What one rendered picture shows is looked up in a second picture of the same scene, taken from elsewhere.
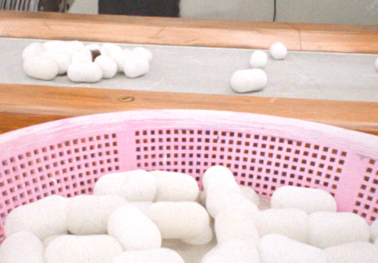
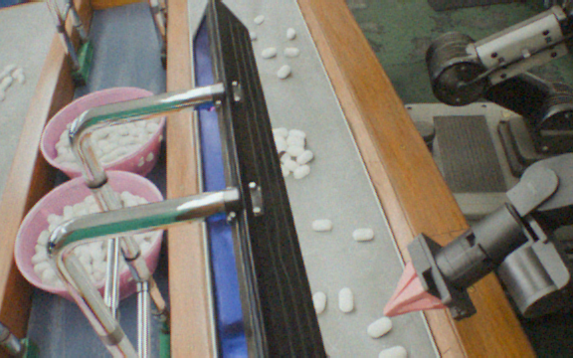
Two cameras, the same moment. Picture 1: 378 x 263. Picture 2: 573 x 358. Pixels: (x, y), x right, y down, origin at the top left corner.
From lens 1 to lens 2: 97 cm
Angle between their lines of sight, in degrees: 69
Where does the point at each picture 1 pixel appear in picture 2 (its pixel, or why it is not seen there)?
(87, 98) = (180, 178)
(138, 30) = (371, 150)
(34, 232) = (121, 198)
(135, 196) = not seen: hidden behind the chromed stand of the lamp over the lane
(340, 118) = (174, 248)
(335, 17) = not seen: outside the picture
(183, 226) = not seen: hidden behind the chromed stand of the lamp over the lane
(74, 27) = (358, 121)
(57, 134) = (144, 183)
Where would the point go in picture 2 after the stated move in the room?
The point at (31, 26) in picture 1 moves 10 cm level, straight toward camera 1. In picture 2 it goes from (349, 103) to (305, 120)
